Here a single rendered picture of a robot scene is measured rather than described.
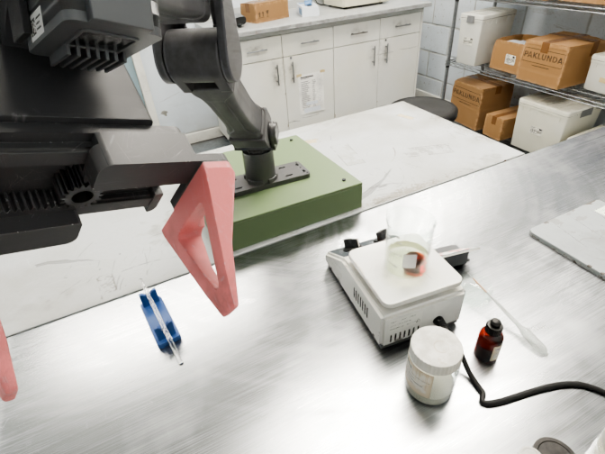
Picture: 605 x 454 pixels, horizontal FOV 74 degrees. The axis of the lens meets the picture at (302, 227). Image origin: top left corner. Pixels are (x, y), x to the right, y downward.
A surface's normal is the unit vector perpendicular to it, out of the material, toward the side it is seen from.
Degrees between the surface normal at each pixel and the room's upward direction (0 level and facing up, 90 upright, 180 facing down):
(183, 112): 90
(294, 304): 0
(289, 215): 90
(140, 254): 0
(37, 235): 123
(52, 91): 40
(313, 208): 90
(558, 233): 0
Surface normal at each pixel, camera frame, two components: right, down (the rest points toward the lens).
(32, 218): 0.55, -0.53
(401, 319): 0.33, 0.54
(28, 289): -0.06, -0.80
